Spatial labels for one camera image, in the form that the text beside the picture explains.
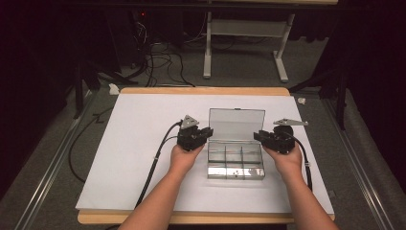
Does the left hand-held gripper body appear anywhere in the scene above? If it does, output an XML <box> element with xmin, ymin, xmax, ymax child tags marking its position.
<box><xmin>176</xmin><ymin>114</ymin><xmax>206</xmax><ymax>152</ymax></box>

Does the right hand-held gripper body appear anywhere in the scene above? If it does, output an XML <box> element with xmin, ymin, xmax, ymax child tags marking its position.
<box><xmin>269</xmin><ymin>118</ymin><xmax>309</xmax><ymax>155</ymax></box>

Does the clear plastic compartment box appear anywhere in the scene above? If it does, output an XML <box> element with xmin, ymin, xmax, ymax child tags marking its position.
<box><xmin>206</xmin><ymin>107</ymin><xmax>266</xmax><ymax>180</ymax></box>

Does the person's left hand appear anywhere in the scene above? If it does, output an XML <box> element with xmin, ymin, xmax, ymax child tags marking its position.
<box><xmin>169</xmin><ymin>144</ymin><xmax>205</xmax><ymax>174</ymax></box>

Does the person's right hand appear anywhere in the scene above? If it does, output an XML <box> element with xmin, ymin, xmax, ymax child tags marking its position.
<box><xmin>262</xmin><ymin>143</ymin><xmax>305</xmax><ymax>178</ymax></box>

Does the wooden table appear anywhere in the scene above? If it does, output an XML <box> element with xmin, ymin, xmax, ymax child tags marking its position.
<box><xmin>77</xmin><ymin>86</ymin><xmax>336</xmax><ymax>225</ymax></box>

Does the white table sheet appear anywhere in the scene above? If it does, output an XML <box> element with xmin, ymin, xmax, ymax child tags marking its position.
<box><xmin>75</xmin><ymin>93</ymin><xmax>335</xmax><ymax>215</ymax></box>

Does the black stand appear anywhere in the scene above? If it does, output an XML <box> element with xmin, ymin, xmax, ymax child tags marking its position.
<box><xmin>72</xmin><ymin>60</ymin><xmax>139</xmax><ymax>120</ymax></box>
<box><xmin>288</xmin><ymin>63</ymin><xmax>350</xmax><ymax>131</ymax></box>

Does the dark computer tower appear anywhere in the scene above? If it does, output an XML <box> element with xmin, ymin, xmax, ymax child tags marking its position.
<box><xmin>104</xmin><ymin>8</ymin><xmax>151</xmax><ymax>72</ymax></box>

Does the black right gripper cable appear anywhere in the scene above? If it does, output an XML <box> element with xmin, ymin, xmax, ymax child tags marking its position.
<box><xmin>285</xmin><ymin>130</ymin><xmax>314</xmax><ymax>193</ymax></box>

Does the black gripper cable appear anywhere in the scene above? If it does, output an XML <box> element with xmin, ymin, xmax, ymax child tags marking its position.
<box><xmin>285</xmin><ymin>130</ymin><xmax>314</xmax><ymax>193</ymax></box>
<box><xmin>104</xmin><ymin>120</ymin><xmax>184</xmax><ymax>230</ymax></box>

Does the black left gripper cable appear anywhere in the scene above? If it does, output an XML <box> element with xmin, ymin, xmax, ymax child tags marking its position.
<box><xmin>104</xmin><ymin>120</ymin><xmax>184</xmax><ymax>230</ymax></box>

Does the metal floor rail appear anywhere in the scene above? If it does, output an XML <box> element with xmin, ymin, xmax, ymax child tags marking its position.
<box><xmin>13</xmin><ymin>92</ymin><xmax>98</xmax><ymax>230</ymax></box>
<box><xmin>321</xmin><ymin>98</ymin><xmax>396</xmax><ymax>230</ymax></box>

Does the tangle of black floor cables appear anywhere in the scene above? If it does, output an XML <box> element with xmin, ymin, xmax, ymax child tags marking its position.
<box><xmin>133</xmin><ymin>18</ymin><xmax>196</xmax><ymax>88</ymax></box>

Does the white metal desk frame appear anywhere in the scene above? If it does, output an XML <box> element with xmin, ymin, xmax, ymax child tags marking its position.
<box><xmin>203</xmin><ymin>0</ymin><xmax>339</xmax><ymax>83</ymax></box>

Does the black floor cable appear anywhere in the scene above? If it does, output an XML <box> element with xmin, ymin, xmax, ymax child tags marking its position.
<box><xmin>68</xmin><ymin>107</ymin><xmax>113</xmax><ymax>184</ymax></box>

